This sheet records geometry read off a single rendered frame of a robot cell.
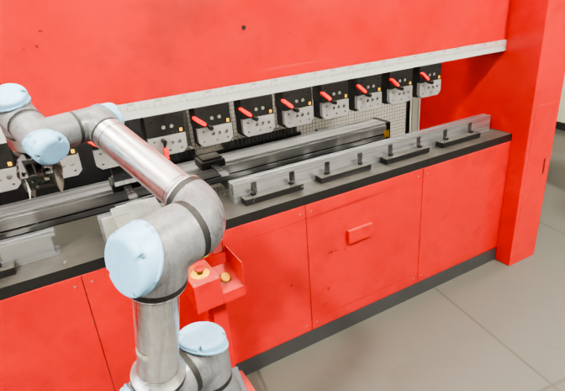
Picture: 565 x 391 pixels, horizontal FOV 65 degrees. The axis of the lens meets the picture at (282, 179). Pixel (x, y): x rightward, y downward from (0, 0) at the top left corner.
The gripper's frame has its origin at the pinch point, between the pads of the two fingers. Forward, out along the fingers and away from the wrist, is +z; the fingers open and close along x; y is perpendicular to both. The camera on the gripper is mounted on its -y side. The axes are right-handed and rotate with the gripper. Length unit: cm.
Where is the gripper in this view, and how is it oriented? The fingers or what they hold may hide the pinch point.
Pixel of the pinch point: (47, 188)
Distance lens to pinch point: 136.3
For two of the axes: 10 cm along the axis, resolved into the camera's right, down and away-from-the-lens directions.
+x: 9.0, -2.3, 3.8
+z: -1.6, 6.3, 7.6
